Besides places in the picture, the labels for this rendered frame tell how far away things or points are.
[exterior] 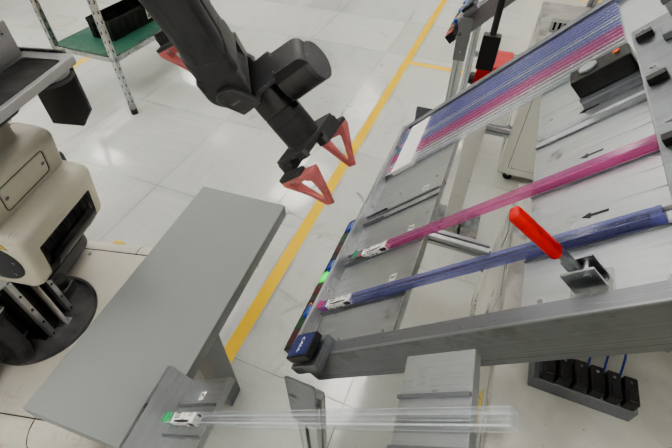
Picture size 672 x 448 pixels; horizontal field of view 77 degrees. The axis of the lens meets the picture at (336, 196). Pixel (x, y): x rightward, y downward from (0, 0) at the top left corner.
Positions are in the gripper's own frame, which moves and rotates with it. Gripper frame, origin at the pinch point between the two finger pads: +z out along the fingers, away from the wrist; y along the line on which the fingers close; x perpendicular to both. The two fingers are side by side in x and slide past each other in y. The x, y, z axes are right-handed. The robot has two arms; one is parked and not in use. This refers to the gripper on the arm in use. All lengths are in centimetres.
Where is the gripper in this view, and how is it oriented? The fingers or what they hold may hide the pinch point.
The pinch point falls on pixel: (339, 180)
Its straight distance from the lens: 67.9
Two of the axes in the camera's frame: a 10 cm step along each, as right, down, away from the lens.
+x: -7.0, 2.5, 6.7
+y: 3.8, -6.6, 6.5
